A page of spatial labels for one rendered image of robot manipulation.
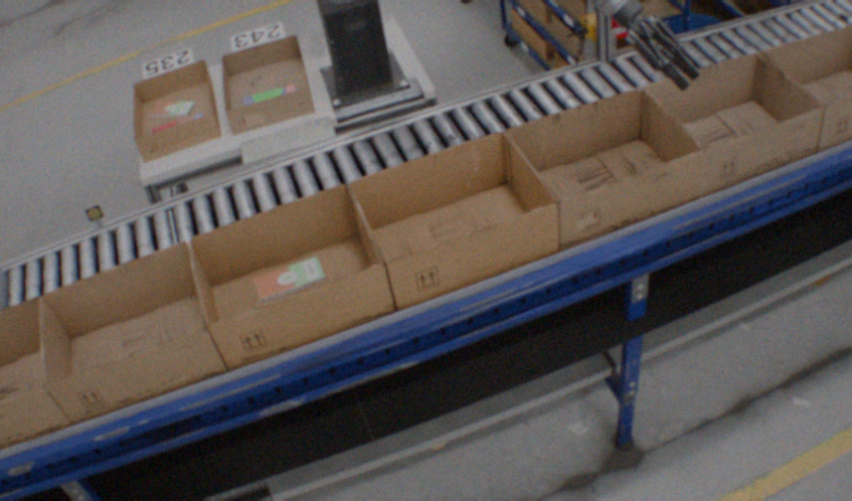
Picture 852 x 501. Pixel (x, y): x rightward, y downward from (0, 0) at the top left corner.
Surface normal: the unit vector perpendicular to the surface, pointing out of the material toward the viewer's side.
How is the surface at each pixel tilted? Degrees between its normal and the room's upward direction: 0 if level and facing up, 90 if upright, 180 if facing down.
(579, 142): 89
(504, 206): 0
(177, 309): 1
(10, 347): 89
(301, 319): 91
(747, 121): 1
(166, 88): 88
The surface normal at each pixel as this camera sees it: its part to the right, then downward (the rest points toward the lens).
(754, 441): -0.14, -0.70
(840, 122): 0.33, 0.64
